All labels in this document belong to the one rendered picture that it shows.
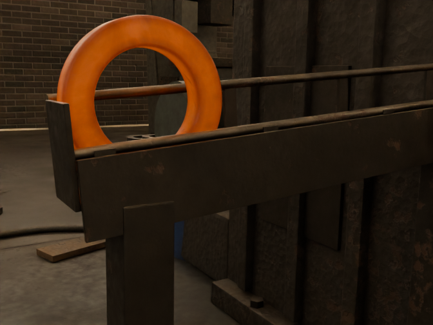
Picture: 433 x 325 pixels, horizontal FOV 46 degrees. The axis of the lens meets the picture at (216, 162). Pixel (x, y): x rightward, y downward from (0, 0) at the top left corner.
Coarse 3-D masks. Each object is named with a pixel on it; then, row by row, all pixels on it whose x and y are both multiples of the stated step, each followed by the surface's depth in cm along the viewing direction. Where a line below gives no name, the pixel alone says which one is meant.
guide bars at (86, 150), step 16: (352, 112) 68; (368, 112) 70; (384, 112) 71; (224, 128) 58; (240, 128) 59; (256, 128) 60; (272, 128) 61; (112, 144) 51; (128, 144) 52; (144, 144) 53; (160, 144) 54; (176, 144) 55
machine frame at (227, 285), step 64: (256, 0) 135; (320, 0) 117; (384, 0) 101; (256, 64) 138; (320, 64) 118; (384, 64) 103; (320, 192) 120; (384, 192) 105; (256, 256) 146; (320, 256) 123; (384, 256) 106; (256, 320) 138; (320, 320) 125; (384, 320) 107
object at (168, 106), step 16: (160, 96) 211; (176, 96) 199; (160, 112) 212; (176, 112) 200; (160, 128) 213; (176, 128) 201; (192, 224) 186; (208, 224) 175; (224, 224) 166; (192, 240) 186; (208, 240) 176; (224, 240) 167; (192, 256) 187; (208, 256) 177; (224, 256) 168; (208, 272) 178; (224, 272) 169
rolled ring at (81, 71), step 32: (96, 32) 51; (128, 32) 52; (160, 32) 54; (64, 64) 52; (96, 64) 52; (192, 64) 56; (64, 96) 51; (192, 96) 59; (96, 128) 53; (192, 128) 58
